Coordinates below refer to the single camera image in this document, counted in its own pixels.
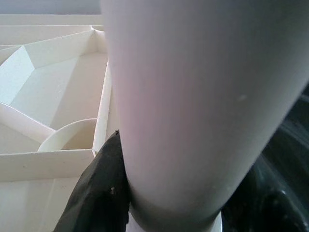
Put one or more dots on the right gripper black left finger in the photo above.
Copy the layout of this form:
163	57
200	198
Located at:
96	193

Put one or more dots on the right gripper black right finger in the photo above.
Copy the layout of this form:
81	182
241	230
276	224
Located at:
270	215

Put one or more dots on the white plastic table top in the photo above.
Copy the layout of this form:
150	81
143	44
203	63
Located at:
48	84

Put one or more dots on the white plastic table leg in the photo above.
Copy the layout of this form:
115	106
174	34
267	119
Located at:
193	96

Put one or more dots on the black cloth cover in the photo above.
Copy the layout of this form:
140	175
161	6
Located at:
297	120

